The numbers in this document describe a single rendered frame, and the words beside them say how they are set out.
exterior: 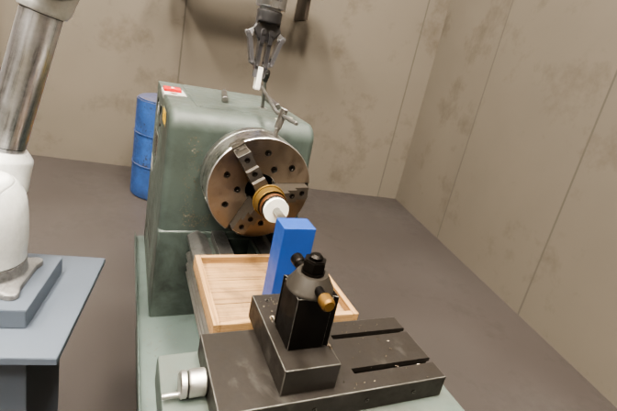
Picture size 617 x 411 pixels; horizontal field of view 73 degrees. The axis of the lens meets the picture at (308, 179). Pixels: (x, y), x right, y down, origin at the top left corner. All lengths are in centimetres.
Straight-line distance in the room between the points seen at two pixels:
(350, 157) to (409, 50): 131
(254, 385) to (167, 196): 77
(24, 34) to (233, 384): 98
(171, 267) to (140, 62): 320
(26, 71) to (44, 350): 68
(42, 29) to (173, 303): 91
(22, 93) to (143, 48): 318
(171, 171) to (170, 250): 27
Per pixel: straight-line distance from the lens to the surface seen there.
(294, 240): 96
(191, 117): 132
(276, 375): 75
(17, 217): 121
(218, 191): 122
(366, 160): 488
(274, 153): 122
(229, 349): 81
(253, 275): 118
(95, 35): 452
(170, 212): 139
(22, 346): 119
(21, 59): 131
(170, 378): 82
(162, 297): 154
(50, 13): 129
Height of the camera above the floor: 150
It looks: 17 degrees down
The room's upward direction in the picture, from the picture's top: 12 degrees clockwise
